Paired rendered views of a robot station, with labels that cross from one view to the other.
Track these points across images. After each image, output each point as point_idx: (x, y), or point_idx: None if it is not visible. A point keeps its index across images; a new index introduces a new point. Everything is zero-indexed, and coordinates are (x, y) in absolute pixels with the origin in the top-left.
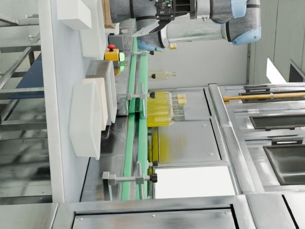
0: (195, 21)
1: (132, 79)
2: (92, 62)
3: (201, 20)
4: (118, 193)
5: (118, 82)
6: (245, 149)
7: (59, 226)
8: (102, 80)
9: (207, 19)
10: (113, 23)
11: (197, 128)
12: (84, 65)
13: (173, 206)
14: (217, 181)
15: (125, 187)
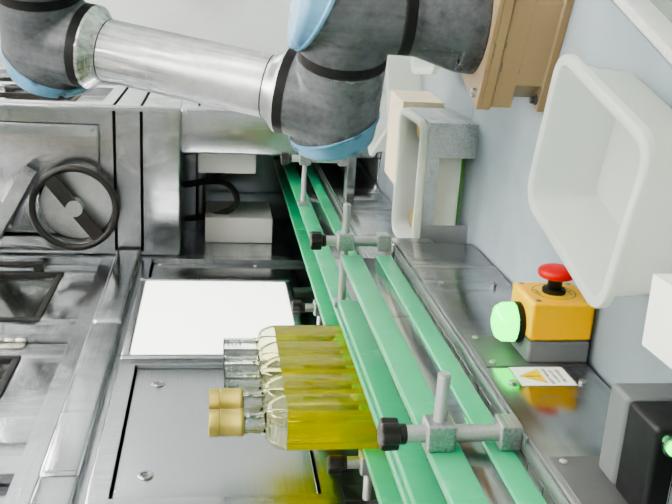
0: (187, 36)
1: (409, 303)
2: (467, 121)
3: (171, 32)
4: (340, 205)
5: (443, 270)
6: (45, 417)
7: None
8: (401, 98)
9: (153, 29)
10: (470, 79)
11: (173, 462)
12: (452, 85)
13: None
14: (165, 331)
15: (333, 218)
